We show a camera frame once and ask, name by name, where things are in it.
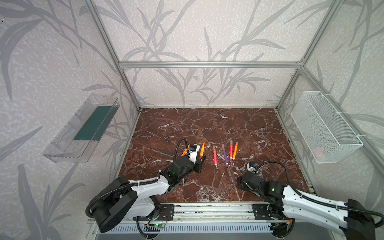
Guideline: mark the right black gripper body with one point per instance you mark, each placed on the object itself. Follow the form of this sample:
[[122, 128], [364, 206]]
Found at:
[[245, 179]]

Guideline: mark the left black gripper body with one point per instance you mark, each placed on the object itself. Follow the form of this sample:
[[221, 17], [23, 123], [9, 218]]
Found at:
[[193, 163]]

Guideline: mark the pink marker group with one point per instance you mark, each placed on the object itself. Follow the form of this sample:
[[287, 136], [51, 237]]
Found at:
[[215, 156], [231, 149]]

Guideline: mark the purple marker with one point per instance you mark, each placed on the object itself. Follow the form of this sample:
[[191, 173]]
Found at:
[[225, 155]]

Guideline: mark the orange marker group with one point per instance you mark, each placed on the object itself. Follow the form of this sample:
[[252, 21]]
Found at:
[[235, 151]]

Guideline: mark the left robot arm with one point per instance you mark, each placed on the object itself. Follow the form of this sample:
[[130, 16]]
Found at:
[[134, 199]]

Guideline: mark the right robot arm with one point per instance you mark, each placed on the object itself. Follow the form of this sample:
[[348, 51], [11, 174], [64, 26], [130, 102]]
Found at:
[[358, 223]]

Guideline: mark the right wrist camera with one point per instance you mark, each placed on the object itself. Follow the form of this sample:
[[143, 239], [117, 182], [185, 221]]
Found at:
[[253, 167]]

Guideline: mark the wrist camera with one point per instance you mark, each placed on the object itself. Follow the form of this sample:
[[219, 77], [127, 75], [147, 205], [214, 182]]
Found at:
[[192, 152], [253, 167]]

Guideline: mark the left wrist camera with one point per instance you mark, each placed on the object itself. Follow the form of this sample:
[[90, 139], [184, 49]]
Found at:
[[192, 152]]

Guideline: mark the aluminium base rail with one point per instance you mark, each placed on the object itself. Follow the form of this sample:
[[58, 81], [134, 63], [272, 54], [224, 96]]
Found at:
[[210, 211]]

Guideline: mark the white wire mesh basket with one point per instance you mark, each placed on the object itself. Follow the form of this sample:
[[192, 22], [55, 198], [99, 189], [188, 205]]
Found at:
[[326, 132]]

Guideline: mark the clear plastic wall tray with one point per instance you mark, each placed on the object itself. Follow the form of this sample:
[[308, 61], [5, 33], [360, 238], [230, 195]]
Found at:
[[78, 139]]

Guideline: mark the aluminium frame crossbar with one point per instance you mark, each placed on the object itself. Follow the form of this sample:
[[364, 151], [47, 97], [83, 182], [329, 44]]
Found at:
[[288, 65]]

